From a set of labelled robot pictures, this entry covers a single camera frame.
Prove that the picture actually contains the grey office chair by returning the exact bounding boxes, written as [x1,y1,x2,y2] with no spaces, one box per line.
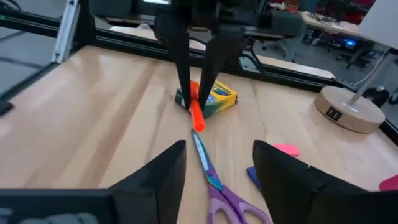
[261,33,312,63]

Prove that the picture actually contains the white shade table lamp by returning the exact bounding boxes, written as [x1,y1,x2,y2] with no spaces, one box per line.
[313,0,398,135]

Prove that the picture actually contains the orange marker pen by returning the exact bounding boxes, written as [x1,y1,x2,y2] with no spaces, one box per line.
[189,79,207,133]

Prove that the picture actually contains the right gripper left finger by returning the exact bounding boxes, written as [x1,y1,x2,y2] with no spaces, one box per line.
[108,139,188,224]

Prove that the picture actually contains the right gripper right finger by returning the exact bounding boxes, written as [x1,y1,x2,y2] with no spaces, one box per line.
[252,139,343,224]

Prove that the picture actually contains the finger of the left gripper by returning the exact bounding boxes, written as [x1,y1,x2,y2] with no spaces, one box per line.
[198,33,247,110]
[169,29,192,111]

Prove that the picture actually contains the purple handled scissors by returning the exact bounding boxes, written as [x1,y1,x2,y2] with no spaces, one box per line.
[190,128,275,224]

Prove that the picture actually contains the silver mounting bracket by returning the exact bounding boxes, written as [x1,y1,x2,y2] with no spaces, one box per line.
[50,0,81,65]

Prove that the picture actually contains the cluttered white table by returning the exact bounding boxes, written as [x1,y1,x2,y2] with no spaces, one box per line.
[299,10,365,40]

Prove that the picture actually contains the green yellow crayon box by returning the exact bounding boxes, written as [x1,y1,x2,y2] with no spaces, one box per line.
[174,79,239,120]

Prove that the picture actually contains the black left frame rails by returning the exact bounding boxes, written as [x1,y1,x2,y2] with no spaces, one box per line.
[0,0,343,94]

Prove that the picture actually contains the pink eraser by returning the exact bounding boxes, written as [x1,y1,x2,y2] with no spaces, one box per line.
[272,142,302,158]

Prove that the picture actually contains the purple eraser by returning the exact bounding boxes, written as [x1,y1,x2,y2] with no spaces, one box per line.
[246,165,266,195]

